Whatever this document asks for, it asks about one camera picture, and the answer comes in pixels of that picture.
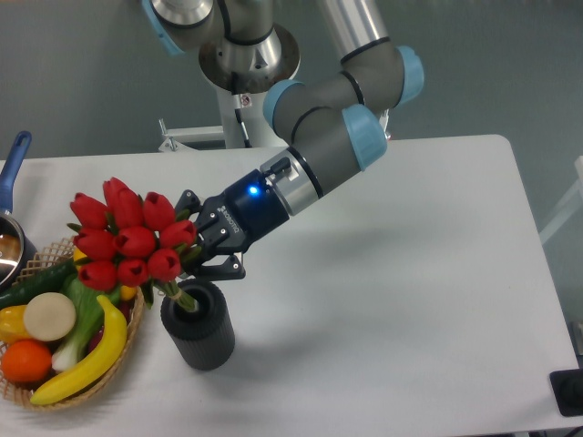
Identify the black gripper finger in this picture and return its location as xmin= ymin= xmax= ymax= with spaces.
xmin=175 ymin=189 xmax=202 ymax=221
xmin=180 ymin=253 xmax=246 ymax=280

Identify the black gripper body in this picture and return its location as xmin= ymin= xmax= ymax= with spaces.
xmin=195 ymin=169 xmax=289 ymax=255

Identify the red tulip bouquet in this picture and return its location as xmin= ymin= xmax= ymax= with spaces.
xmin=69 ymin=178 xmax=200 ymax=313

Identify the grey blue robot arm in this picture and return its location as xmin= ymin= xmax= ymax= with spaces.
xmin=142 ymin=1 xmax=424 ymax=280

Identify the dark grey ribbed vase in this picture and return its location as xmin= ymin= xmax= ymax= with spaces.
xmin=160 ymin=279 xmax=235 ymax=371

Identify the yellow squash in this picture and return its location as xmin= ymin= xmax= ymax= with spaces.
xmin=73 ymin=248 xmax=138 ymax=301

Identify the red fruit in basket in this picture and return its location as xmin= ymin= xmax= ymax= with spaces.
xmin=87 ymin=301 xmax=132 ymax=353

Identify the yellow banana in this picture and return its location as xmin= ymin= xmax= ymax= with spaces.
xmin=30 ymin=295 xmax=128 ymax=406

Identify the green bok choy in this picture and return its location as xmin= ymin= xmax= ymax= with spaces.
xmin=52 ymin=276 xmax=120 ymax=373

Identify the green cucumber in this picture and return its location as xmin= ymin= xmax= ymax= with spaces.
xmin=1 ymin=258 xmax=77 ymax=310

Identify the beige round disc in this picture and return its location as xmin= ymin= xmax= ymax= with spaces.
xmin=23 ymin=292 xmax=77 ymax=341

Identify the yellow bell pepper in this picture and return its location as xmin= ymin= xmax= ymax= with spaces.
xmin=0 ymin=305 xmax=32 ymax=344

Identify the orange fruit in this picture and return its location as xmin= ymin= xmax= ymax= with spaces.
xmin=1 ymin=340 xmax=52 ymax=383

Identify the woven wicker basket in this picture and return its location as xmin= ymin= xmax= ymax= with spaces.
xmin=1 ymin=238 xmax=145 ymax=412

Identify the black device at edge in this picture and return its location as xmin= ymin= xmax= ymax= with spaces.
xmin=549 ymin=369 xmax=583 ymax=417

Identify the black cable on pedestal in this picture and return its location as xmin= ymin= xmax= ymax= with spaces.
xmin=230 ymin=70 xmax=253 ymax=149

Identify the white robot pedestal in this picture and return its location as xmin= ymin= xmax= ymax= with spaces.
xmin=159 ymin=24 xmax=301 ymax=152

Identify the blue handled saucepan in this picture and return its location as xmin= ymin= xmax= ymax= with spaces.
xmin=1 ymin=131 xmax=36 ymax=292

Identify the white frame at right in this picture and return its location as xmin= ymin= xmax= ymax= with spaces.
xmin=538 ymin=156 xmax=582 ymax=245

